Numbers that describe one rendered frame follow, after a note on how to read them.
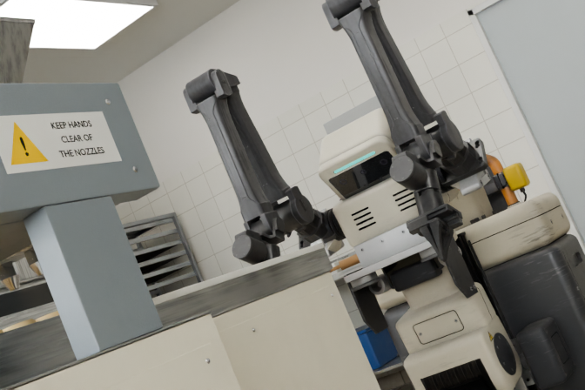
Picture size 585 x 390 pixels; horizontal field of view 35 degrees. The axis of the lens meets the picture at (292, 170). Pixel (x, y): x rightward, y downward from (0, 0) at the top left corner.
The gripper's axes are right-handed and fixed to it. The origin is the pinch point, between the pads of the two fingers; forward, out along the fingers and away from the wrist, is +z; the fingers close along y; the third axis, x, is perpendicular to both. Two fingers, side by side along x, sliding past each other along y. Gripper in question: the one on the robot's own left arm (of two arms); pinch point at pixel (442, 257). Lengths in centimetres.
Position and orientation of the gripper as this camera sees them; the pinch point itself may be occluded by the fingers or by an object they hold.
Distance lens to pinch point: 191.6
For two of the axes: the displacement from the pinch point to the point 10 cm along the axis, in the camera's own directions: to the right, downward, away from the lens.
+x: 6.2, 3.4, 7.1
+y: 7.8, -4.1, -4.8
